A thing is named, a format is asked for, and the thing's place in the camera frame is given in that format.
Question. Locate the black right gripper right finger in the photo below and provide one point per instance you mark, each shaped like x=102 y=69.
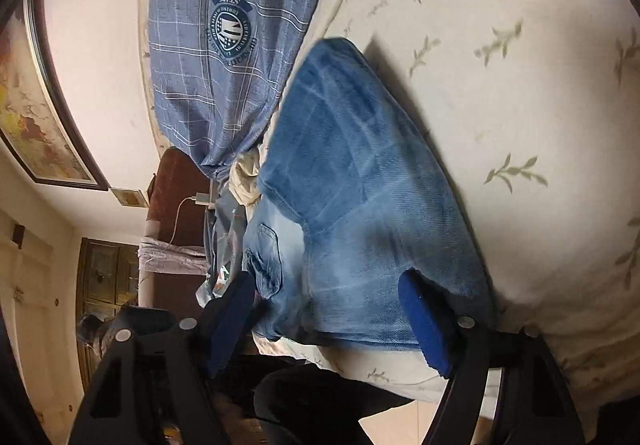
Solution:
x=534 y=405

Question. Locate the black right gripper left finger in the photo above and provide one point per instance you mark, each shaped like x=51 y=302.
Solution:
x=157 y=370

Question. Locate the blue denim jeans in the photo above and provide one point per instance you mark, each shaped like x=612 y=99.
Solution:
x=351 y=197

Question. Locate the dark wooden cabinet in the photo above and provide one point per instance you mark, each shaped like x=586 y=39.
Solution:
x=107 y=279

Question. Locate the brown wooden headboard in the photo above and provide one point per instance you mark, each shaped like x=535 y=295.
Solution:
x=174 y=218

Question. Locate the grey patterned blanket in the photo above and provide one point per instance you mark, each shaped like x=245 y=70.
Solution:
x=224 y=228

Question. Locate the cream leaf-print bedsheet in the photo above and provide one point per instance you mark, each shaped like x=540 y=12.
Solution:
x=533 y=107

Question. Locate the pinkish towel on rail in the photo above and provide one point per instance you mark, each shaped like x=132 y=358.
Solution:
x=158 y=257

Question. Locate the small wall switch plate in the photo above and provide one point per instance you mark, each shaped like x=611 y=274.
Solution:
x=133 y=198

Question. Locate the white charger with cable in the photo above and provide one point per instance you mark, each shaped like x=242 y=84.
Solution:
x=204 y=199

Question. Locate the framed wall map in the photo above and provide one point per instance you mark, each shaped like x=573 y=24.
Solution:
x=36 y=124

